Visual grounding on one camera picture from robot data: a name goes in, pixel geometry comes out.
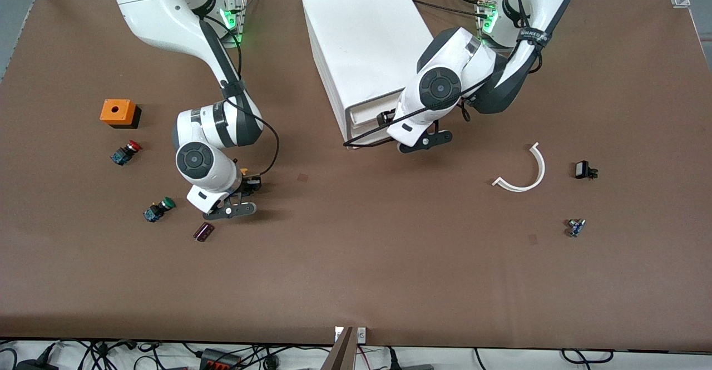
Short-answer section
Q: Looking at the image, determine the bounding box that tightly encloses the white drawer with black handle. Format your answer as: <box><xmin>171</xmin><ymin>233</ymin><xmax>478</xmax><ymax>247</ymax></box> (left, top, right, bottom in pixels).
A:
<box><xmin>345</xmin><ymin>88</ymin><xmax>407</xmax><ymax>127</ymax></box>

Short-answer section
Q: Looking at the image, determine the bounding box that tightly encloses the green push button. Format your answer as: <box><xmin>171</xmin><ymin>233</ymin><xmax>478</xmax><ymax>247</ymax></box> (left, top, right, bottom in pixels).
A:
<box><xmin>144</xmin><ymin>197</ymin><xmax>177</xmax><ymax>223</ymax></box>

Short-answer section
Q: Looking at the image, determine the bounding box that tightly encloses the white drawer cabinet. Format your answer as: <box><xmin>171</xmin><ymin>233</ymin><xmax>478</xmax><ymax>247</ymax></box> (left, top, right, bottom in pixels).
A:
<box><xmin>302</xmin><ymin>0</ymin><xmax>436</xmax><ymax>149</ymax></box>

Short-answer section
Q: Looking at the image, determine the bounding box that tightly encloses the red push button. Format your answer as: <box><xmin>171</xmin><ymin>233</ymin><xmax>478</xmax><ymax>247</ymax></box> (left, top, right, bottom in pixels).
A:
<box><xmin>110</xmin><ymin>141</ymin><xmax>143</xmax><ymax>166</ymax></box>

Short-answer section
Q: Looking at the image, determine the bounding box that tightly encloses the orange button box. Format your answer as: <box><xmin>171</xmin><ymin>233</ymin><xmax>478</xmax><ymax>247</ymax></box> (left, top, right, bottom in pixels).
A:
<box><xmin>100</xmin><ymin>99</ymin><xmax>142</xmax><ymax>130</ymax></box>

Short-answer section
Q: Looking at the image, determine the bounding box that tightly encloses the white curved plastic strip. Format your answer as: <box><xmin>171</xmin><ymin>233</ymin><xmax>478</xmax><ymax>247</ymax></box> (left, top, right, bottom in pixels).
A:
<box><xmin>492</xmin><ymin>142</ymin><xmax>546</xmax><ymax>193</ymax></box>

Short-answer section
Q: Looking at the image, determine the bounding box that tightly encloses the black power strip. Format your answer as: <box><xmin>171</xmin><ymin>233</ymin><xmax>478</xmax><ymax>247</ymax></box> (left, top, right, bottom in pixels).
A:
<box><xmin>200</xmin><ymin>348</ymin><xmax>243</xmax><ymax>370</ymax></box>

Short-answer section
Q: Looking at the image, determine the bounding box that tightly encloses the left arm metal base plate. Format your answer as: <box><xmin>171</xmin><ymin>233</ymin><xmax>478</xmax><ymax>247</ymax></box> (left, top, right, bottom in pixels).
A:
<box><xmin>477</xmin><ymin>0</ymin><xmax>504</xmax><ymax>42</ymax></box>

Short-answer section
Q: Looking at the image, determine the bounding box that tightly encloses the white metal bracket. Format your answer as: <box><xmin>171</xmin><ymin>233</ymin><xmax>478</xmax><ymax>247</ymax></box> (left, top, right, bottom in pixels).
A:
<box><xmin>334</xmin><ymin>327</ymin><xmax>367</xmax><ymax>343</ymax></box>

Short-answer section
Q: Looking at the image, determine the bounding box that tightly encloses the wooden camera post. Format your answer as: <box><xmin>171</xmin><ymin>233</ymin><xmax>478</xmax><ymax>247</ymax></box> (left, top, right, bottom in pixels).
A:
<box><xmin>321</xmin><ymin>327</ymin><xmax>357</xmax><ymax>370</ymax></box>

